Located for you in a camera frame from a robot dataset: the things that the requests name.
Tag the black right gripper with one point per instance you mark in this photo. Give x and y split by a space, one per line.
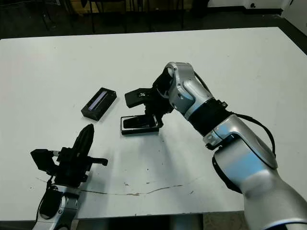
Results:
159 100

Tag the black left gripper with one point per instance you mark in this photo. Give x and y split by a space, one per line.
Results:
72 170

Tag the slim black camera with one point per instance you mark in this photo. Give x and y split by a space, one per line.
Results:
134 122

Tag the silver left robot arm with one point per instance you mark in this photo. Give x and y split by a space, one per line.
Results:
60 206

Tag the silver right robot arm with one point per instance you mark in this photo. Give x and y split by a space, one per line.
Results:
239 143

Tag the black box base white insert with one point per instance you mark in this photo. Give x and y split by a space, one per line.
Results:
139 131

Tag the dark robot lower body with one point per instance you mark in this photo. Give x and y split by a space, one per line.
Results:
187 221

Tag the dark waste bin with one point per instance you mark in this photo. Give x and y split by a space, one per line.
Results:
199 7

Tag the black round door stopper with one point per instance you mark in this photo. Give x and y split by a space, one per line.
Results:
252 5

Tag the white door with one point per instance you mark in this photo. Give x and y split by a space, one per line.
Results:
290 9

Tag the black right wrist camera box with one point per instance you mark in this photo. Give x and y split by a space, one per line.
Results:
134 97

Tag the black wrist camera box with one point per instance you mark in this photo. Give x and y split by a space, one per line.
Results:
42 159
134 97

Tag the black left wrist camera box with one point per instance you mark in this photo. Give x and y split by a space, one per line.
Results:
42 159

